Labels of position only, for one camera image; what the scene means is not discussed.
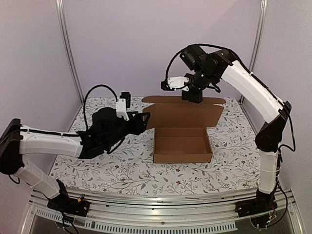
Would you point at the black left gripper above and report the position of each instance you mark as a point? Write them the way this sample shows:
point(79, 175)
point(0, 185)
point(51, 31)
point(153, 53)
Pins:
point(138, 126)

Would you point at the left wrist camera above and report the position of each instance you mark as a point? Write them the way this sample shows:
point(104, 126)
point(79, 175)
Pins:
point(122, 104)

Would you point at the left aluminium corner post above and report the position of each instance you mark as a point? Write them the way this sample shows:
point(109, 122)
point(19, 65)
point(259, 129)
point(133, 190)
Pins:
point(68, 49)

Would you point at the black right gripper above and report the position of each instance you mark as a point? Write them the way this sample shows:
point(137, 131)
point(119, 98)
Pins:
point(193, 95)

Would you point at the white floral table cloth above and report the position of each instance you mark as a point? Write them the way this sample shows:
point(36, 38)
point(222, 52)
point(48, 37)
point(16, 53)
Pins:
point(235, 164)

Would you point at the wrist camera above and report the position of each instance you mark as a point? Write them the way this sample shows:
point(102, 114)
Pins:
point(175, 83)
point(122, 104)

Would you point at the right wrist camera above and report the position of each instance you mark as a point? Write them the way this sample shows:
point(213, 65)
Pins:
point(175, 83)

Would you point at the brown cardboard box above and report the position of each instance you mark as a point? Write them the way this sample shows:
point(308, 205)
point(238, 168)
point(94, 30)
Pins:
point(180, 128)

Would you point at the aluminium front rail frame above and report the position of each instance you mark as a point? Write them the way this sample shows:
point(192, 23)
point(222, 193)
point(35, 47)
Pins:
point(182, 214)

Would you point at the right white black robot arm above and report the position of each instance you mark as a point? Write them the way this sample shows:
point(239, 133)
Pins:
point(274, 113)

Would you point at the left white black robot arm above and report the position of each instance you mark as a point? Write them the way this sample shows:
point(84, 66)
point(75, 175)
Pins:
point(107, 132)

